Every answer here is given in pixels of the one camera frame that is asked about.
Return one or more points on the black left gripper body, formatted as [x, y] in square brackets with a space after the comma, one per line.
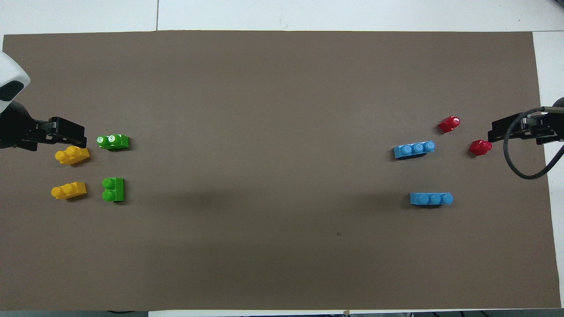
[13, 130]

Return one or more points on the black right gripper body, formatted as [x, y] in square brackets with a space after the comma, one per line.
[544, 128]

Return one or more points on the plain green two-stud brick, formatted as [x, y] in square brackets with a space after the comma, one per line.
[114, 189]

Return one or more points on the blue three-stud brick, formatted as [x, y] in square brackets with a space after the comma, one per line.
[413, 149]
[431, 199]

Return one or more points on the yellow two-stud brick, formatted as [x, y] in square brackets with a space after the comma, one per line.
[72, 155]
[69, 190]

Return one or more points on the red one-stud brick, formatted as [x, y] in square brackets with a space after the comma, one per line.
[479, 147]
[449, 124]

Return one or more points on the green brick white-marked studs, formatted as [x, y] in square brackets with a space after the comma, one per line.
[116, 141]

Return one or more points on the brown table mat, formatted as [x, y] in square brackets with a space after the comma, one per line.
[273, 110]

